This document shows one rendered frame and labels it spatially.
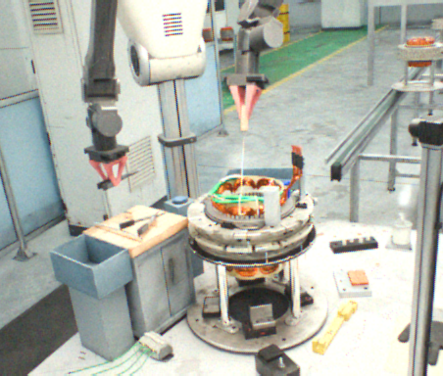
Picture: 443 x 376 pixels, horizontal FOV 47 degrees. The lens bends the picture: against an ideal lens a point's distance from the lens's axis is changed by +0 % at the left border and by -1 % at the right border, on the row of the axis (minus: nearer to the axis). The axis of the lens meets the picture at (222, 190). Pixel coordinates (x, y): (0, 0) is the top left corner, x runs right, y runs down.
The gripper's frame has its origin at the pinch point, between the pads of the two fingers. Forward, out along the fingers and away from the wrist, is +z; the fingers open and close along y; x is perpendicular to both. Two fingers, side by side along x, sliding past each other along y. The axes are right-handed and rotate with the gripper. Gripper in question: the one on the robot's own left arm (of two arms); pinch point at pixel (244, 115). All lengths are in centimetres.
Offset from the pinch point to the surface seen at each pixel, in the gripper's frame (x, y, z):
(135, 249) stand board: -10.1, -21.8, 33.4
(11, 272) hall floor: 149, -204, 86
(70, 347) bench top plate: -6, -42, 62
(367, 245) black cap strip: 56, 26, 35
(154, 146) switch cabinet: 229, -146, -5
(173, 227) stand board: 1.6, -17.7, 28.7
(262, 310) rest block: 6.9, 5.4, 48.1
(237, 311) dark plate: 17, -4, 52
